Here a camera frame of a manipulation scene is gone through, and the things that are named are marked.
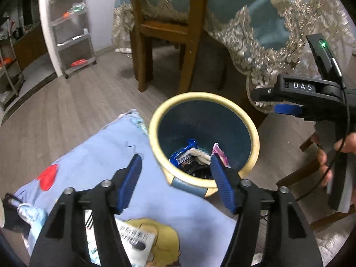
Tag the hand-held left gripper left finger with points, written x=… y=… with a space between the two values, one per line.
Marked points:
x=129 y=183

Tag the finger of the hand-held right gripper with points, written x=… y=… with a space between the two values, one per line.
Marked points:
x=264 y=94
x=288 y=110

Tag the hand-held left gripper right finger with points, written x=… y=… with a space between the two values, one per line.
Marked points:
x=222 y=183

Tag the yellow rimmed blue trash bin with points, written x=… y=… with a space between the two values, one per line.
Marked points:
x=200 y=116

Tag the person's right hand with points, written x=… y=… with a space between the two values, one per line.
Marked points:
x=325 y=164

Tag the pink snack wrapper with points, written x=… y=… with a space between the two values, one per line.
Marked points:
x=221 y=151

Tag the white crumpled wrapper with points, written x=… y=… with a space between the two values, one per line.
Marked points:
x=201 y=155

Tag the blue printed blanket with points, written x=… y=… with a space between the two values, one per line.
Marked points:
x=97 y=155

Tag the blue snack wrapper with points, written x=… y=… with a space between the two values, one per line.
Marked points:
x=183 y=153

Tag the white printed packet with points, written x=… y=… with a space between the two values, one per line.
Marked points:
x=133 y=239

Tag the dark wooden chair legs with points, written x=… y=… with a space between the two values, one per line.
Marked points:
x=303 y=172

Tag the teal lace trimmed tablecloth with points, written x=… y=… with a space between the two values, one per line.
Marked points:
x=264 y=5

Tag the brown wooden chair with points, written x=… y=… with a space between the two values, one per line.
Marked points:
x=167 y=27

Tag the black bag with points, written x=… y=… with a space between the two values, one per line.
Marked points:
x=14 y=217

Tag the white fluffy rug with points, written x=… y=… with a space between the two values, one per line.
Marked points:
x=331 y=244

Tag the red item on shelf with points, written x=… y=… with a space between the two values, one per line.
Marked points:
x=79 y=62

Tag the white power strip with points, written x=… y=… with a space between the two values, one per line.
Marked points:
x=123 y=50

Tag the grey wheeled shelf rack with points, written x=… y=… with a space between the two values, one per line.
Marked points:
x=73 y=39

